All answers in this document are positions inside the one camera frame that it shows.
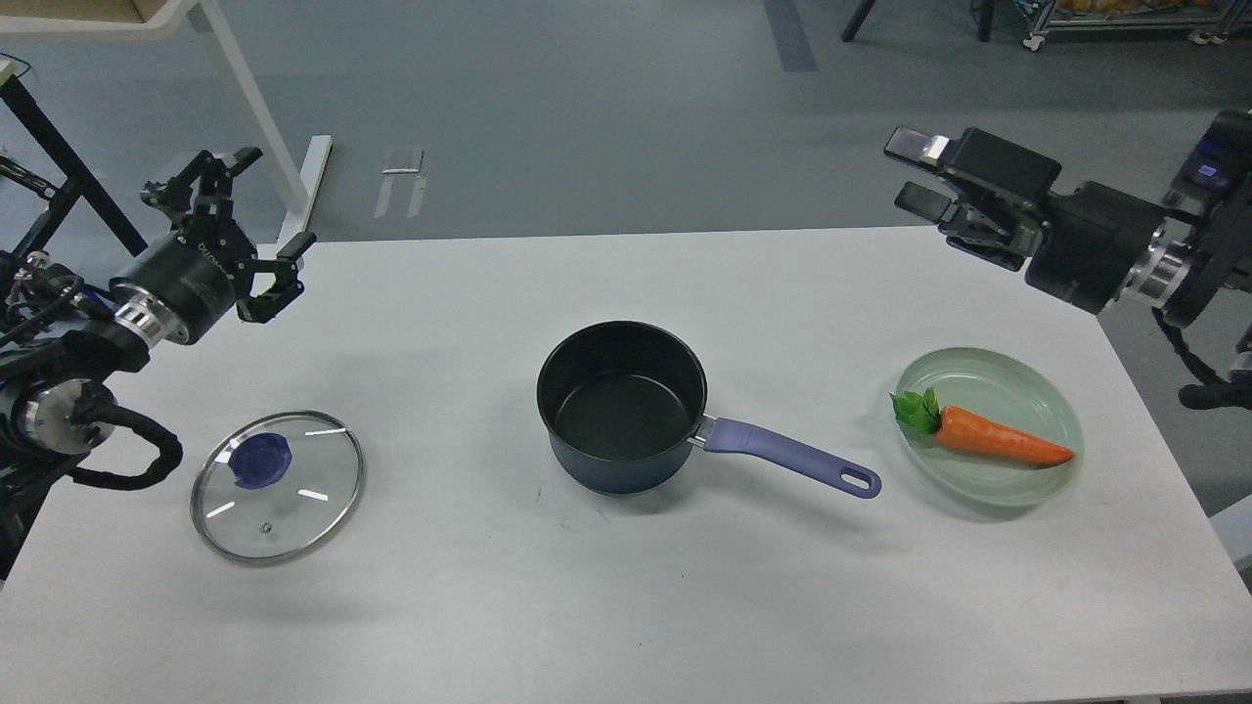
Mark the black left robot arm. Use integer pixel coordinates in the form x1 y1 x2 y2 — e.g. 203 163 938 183
1 147 316 572

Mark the dark blue saucepan purple handle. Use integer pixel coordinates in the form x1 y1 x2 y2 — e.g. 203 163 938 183
536 321 881 499

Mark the orange toy carrot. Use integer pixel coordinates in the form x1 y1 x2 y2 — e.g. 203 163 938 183
889 387 1075 467

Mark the glass pot lid blue knob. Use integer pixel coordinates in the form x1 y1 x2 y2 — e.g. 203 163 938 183
190 410 366 566

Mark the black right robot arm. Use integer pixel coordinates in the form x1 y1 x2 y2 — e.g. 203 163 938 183
881 109 1251 410

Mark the black metal rack frame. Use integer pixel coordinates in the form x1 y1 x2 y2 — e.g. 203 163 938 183
3 59 154 282

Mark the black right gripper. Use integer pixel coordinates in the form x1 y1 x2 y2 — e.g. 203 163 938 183
881 127 1164 314

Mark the pale green plate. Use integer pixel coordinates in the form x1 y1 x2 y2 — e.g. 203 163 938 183
888 347 1084 509

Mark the metal wheeled cart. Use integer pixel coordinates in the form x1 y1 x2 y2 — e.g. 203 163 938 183
1020 1 1249 53

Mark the white desk with leg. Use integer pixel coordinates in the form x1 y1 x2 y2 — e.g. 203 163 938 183
1 1 333 242

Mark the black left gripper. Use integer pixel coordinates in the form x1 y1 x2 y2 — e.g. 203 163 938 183
109 147 317 346

